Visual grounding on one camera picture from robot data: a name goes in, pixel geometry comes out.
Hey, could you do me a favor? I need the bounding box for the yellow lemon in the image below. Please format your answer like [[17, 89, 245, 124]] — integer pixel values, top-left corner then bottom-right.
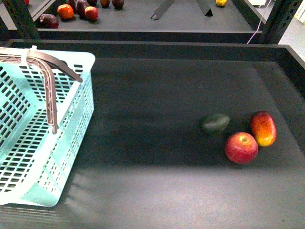
[[215, 0, 227, 7]]

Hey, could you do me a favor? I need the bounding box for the black triangular metal bar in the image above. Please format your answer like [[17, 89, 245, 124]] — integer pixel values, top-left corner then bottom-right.
[[196, 0, 213, 17]]

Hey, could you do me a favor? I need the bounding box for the dark purple fruit right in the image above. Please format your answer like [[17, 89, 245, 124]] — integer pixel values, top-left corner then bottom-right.
[[112, 0, 124, 10]]

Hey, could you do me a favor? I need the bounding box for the pink cable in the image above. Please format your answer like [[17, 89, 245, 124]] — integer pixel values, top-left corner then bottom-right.
[[246, 0, 272, 44]]

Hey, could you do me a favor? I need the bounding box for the orange red round fruit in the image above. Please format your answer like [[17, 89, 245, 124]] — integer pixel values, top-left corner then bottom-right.
[[57, 4, 74, 20]]

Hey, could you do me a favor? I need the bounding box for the red apple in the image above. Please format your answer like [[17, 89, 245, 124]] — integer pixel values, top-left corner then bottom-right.
[[224, 132, 258, 164], [84, 6, 99, 21]]

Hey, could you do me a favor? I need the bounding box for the red yellow mango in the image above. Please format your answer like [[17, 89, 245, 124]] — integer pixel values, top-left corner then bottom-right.
[[250, 111, 277, 146]]

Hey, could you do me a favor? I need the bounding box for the black display tray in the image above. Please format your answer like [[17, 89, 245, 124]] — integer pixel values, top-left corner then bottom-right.
[[38, 0, 265, 43], [0, 40, 305, 229]]

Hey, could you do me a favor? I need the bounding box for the dark purple fruit front left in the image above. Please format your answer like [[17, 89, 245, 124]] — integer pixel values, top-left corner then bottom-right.
[[39, 14, 59, 29]]

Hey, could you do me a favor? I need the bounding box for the dark green avocado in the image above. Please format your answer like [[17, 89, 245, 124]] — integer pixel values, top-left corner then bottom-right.
[[201, 114, 230, 134]]

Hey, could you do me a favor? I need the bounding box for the flat black metal divider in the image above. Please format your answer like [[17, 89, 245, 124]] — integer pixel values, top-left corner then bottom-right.
[[151, 0, 174, 20]]

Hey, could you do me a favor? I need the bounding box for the black front display tray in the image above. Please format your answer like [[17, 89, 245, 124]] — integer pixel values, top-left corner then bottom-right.
[[0, 40, 305, 229]]

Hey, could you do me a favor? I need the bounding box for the black shelf upright post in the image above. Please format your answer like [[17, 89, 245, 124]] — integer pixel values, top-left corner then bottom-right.
[[259, 0, 302, 44]]

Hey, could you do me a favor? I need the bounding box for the light blue plastic basket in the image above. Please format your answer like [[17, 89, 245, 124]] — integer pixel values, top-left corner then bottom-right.
[[0, 46, 95, 207]]

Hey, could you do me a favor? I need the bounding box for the dark purple fruit cluster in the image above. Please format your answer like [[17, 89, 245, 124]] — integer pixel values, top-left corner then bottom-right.
[[66, 0, 89, 18]]

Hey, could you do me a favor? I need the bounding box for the black back display tray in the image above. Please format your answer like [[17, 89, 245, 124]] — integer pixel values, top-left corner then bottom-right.
[[38, 0, 265, 43]]

